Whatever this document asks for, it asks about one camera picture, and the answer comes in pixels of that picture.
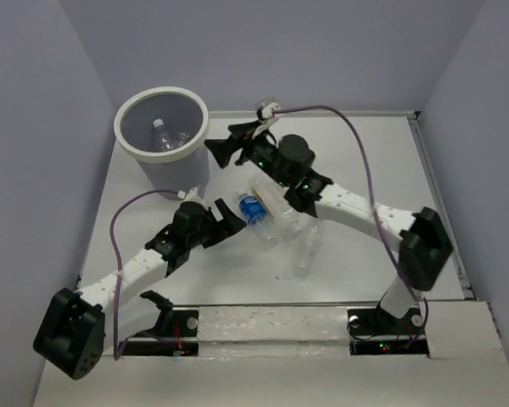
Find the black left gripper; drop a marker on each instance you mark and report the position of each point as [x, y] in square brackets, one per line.
[228, 225]

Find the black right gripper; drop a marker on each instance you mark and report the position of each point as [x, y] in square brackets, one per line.
[222, 148]

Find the blue label bottle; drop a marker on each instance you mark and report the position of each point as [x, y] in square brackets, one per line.
[257, 218]

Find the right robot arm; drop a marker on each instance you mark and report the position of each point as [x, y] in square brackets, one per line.
[417, 242]

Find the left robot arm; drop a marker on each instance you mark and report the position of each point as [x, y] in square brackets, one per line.
[79, 326]

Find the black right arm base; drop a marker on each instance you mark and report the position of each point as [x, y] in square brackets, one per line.
[374, 332]

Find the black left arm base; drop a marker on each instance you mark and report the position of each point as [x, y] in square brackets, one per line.
[173, 333]

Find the white cylindrical waste bin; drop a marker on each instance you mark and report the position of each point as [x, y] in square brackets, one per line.
[182, 110]

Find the large clear bottle cream label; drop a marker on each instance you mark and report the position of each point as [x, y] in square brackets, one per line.
[285, 219]

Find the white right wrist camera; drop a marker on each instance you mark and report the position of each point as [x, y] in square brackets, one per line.
[265, 111]

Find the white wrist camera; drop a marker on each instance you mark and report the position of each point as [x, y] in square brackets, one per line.
[196, 194]
[265, 111]

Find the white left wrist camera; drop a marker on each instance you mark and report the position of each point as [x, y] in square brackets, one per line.
[196, 194]

